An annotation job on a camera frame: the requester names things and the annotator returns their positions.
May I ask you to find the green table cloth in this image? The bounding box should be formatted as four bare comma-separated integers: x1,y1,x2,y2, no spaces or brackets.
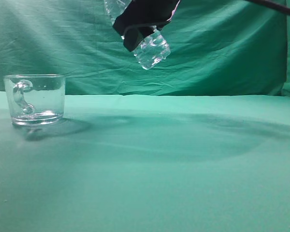
0,92,290,232

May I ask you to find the black cable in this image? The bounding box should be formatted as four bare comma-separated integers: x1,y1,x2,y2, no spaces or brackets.
247,0,290,19

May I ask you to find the green backdrop cloth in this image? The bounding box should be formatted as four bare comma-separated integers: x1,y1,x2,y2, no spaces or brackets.
0,0,290,96

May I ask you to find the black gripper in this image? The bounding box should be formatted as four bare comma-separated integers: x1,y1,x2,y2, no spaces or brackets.
113,0,181,52

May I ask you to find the clear plastic water bottle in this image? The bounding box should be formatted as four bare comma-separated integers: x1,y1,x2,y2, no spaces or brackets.
104,0,171,70

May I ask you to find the clear glass mug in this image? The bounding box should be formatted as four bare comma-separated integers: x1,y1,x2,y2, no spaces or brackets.
3,74,66,127

